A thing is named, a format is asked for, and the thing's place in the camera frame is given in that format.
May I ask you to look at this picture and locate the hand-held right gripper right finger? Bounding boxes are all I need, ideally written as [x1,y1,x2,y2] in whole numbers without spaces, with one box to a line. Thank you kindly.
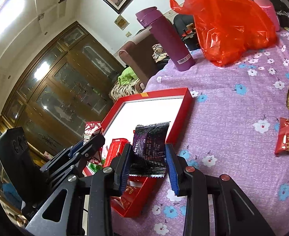
[165,143,276,236]

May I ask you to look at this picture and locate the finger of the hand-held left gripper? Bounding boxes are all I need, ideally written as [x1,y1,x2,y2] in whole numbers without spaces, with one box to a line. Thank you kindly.
[40,140,86,174]
[48,133,106,188]

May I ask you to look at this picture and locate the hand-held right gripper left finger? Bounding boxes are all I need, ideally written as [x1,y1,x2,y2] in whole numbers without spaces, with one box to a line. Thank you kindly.
[25,143,132,236]

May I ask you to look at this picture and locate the red white snack packet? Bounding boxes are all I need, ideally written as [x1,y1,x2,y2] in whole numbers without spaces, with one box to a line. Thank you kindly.
[85,121,103,144]

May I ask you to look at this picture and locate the black snack packet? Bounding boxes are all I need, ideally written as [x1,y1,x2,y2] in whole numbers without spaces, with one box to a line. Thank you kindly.
[130,121,171,178]

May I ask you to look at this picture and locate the red gift box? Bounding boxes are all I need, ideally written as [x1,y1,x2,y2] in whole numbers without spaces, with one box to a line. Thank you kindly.
[84,87,193,218]

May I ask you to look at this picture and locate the plain red snack packet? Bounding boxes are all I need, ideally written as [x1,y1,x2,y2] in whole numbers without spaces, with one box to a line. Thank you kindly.
[103,138,131,169]

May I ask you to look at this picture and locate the green snack packet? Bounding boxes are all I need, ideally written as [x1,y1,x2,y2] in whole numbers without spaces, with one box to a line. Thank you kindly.
[90,159,103,173]

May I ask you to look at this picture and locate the patterned blanket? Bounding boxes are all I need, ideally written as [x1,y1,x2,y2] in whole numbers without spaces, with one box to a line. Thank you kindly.
[109,80,147,102]

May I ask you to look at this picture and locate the wooden glass door cabinet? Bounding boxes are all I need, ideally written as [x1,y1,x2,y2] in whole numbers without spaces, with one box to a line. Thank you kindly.
[0,21,125,158]

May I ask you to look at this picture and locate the green cloth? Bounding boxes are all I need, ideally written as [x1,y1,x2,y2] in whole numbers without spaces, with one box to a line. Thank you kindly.
[117,67,139,87]

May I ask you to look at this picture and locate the purple floral tablecloth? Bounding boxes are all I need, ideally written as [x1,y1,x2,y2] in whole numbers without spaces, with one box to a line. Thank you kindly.
[112,15,289,236]

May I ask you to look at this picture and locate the brown armchair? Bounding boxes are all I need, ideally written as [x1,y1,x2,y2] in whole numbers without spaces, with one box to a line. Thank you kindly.
[118,33,170,87]

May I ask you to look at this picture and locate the purple thermos bottle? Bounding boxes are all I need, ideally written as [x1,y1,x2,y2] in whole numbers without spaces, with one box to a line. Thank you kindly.
[135,6,195,72]

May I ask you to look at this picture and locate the ceiling light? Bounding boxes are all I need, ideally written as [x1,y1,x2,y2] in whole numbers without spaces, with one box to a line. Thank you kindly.
[0,0,27,40]

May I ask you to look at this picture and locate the red plastic bag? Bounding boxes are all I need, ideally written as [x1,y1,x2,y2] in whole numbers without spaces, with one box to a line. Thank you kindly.
[169,0,278,67]

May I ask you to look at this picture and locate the pink bottle with knitted sleeve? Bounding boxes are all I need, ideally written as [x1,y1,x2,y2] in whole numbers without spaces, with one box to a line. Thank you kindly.
[245,0,281,32]

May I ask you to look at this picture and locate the small wall plaque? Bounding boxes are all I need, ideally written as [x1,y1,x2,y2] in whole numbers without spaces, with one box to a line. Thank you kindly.
[114,15,129,31]

